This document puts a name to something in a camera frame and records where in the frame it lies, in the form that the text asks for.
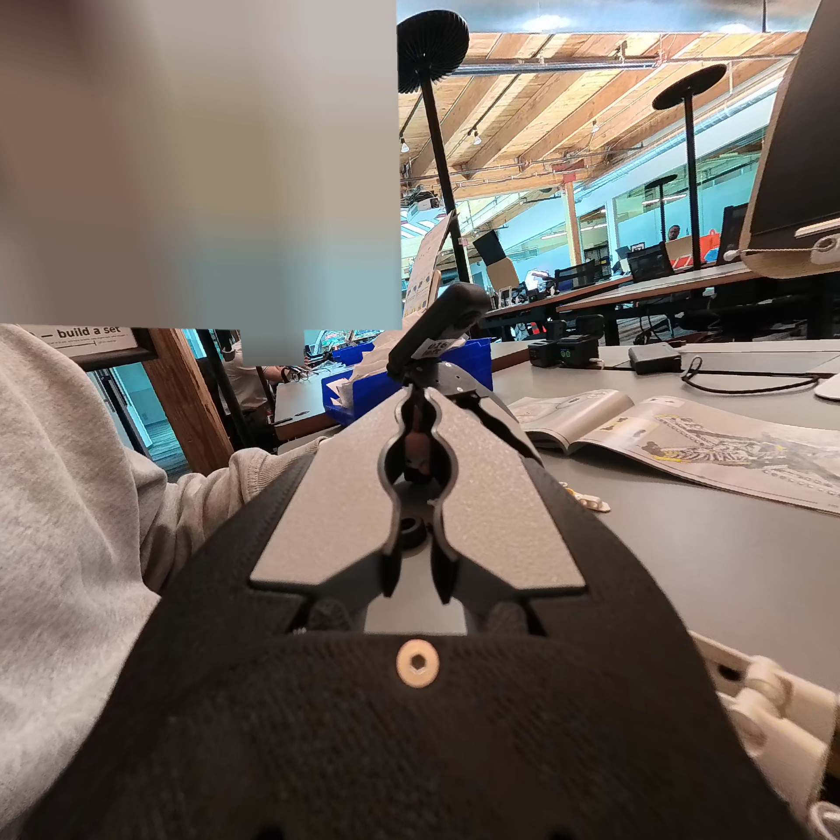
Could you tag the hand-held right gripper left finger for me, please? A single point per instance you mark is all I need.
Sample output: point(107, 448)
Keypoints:
point(321, 518)

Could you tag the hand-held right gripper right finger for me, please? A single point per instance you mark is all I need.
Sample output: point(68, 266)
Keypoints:
point(505, 518)

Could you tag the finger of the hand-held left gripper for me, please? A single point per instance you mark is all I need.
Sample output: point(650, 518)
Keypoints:
point(463, 379)

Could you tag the person's left forearm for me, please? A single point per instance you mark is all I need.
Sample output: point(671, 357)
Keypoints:
point(223, 499)

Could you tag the white lego beam piece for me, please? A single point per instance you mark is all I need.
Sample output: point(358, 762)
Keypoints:
point(594, 504)

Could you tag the open lego instruction booklet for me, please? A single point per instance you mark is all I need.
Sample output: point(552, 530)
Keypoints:
point(689, 439)

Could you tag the white lego structure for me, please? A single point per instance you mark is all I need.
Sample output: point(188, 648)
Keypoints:
point(774, 695)

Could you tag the blue plastic bin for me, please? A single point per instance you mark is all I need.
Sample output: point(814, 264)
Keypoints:
point(348, 354)
point(472, 374)

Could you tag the cardboard display board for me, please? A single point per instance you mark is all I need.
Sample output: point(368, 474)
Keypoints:
point(426, 262)

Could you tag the black battery charger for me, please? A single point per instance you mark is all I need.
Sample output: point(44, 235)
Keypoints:
point(577, 350)
point(543, 354)

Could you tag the crumpled white paper bags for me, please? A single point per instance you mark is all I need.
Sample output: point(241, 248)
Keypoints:
point(374, 374)

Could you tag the wooden edged office desk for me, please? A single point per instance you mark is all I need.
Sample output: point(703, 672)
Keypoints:
point(695, 279)
point(564, 298)

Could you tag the black mesh office chair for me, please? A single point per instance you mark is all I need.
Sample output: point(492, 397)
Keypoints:
point(733, 233)
point(649, 262)
point(575, 274)

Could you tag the black metal stand pole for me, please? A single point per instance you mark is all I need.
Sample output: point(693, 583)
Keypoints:
point(223, 394)

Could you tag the black power adapter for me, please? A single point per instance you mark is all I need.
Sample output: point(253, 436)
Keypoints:
point(655, 359)

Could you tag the cardboard box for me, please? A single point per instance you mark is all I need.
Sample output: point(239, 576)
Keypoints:
point(682, 253)

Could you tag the red bag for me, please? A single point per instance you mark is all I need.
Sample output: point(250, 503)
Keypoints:
point(709, 244)

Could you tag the black framed white sign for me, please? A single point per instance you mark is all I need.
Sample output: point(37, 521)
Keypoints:
point(85, 334)

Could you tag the white round object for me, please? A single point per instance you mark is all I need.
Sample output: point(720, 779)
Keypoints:
point(829, 387)

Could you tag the wooden post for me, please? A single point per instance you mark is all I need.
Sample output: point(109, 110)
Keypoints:
point(187, 400)

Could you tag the black screen with beige frame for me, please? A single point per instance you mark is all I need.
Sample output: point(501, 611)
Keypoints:
point(800, 131)

